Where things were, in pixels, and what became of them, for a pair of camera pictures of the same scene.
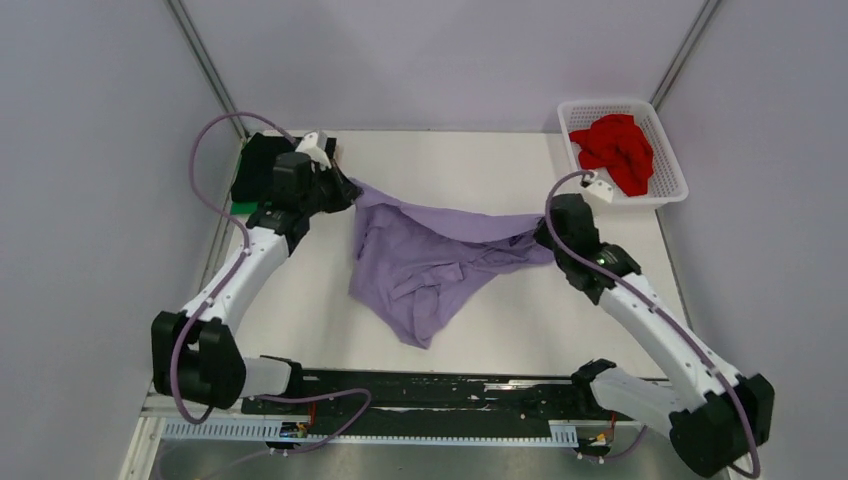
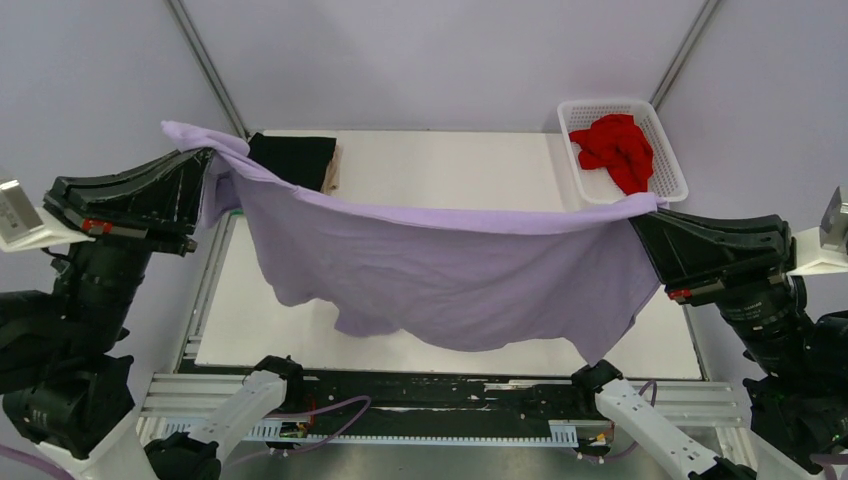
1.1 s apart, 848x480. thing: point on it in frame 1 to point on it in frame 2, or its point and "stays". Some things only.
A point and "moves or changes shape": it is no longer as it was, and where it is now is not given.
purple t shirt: (416, 267) moves or changes shape
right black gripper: (540, 232) to (693, 255)
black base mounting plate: (434, 397) stays
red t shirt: (615, 143) stays
